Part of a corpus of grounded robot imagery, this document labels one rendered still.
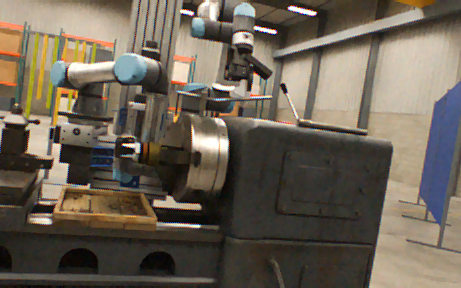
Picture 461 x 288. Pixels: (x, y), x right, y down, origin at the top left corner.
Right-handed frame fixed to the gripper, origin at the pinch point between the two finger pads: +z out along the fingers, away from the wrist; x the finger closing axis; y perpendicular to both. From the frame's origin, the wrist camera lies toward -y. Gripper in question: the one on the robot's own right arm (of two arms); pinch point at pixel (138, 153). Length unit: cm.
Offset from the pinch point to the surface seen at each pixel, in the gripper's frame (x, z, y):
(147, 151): 1.1, -0.1, -2.8
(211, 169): -0.6, 12.0, -22.4
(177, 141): 5.4, -5.4, -13.3
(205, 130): 11.4, 7.3, -19.6
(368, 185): 1, 15, -81
